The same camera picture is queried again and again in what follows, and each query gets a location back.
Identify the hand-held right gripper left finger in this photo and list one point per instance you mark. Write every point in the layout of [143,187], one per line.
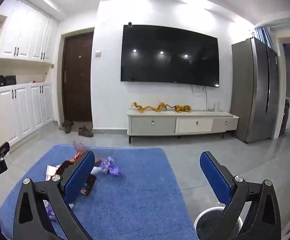
[77,177]

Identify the black box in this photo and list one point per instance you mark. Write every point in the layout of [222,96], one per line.
[6,80]

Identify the purple foil wrapper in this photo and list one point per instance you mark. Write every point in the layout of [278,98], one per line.
[111,167]

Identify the white router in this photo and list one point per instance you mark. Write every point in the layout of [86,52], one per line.
[215,105]

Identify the black wall television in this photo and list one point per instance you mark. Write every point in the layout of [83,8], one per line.
[170,55]

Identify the small purple wrapper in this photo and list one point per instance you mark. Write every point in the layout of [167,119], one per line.
[51,211]

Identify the white wall cabinets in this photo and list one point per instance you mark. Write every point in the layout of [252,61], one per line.
[27,35]

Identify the dark red snack wrapper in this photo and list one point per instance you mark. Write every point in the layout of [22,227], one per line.
[89,186]

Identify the grey double-door refrigerator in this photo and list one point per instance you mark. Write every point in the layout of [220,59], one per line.
[252,90]

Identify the blue rug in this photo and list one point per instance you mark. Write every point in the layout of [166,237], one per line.
[135,180]

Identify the brown entrance door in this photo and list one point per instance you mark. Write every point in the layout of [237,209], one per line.
[77,80]

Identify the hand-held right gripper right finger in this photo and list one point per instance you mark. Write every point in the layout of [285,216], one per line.
[215,177]

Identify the white grey television cabinet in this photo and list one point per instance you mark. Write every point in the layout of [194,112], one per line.
[160,126]

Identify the blue curtain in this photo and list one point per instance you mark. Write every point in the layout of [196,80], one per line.
[262,36]

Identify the white round trash bin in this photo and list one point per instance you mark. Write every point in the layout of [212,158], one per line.
[210,217]

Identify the wall light switch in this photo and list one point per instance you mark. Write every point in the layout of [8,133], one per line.
[98,54]

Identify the dark brown wrapper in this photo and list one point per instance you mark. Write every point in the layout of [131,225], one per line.
[63,167]

